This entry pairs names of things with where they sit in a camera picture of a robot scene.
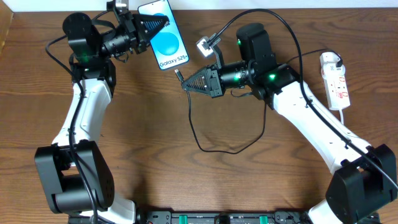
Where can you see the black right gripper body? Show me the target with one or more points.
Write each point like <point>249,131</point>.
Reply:
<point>215,81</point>

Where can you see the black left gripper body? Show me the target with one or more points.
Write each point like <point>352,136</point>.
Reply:
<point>138,34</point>

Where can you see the blue Galaxy smartphone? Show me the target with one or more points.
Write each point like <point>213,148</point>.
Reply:
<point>167,45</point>

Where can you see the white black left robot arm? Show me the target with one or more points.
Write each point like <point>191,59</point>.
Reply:
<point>73,172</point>

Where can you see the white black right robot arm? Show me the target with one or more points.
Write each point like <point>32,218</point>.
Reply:
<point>364,178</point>

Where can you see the white USB charger adapter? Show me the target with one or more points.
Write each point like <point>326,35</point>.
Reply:
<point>331,70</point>

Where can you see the white power strip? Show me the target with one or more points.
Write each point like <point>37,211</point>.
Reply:
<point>336,88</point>

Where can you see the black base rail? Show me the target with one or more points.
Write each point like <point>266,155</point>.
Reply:
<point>281,217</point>

